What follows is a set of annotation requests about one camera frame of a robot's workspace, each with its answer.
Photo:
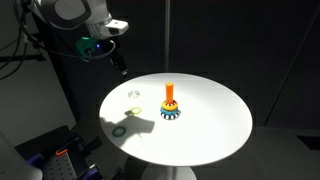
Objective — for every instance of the white table pedestal base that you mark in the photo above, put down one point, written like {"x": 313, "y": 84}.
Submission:
{"x": 156, "y": 173}

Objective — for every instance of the grey perforated breadboard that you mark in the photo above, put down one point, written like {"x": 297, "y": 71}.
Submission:
{"x": 58, "y": 168}

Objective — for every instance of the grey vertical post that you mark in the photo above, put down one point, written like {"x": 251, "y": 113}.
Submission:
{"x": 167, "y": 35}

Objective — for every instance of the orange clamp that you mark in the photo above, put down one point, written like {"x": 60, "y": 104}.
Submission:
{"x": 61, "y": 152}

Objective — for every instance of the teal camera mount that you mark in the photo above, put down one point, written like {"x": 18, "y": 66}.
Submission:
{"x": 85, "y": 46}

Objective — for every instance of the orange stacking peg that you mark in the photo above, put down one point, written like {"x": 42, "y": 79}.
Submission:
{"x": 169, "y": 93}

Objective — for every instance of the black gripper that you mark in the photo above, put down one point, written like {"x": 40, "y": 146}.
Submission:
{"x": 109, "y": 50}

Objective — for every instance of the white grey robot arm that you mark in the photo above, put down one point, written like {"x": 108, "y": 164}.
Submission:
{"x": 66, "y": 13}

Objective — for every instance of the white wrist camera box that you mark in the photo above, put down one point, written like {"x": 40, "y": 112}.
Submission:
{"x": 117, "y": 26}

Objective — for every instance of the black horizontal rod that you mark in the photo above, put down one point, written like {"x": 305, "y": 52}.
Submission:
{"x": 20, "y": 58}

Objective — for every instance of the white curved cover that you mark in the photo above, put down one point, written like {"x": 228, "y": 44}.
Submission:
{"x": 13, "y": 165}

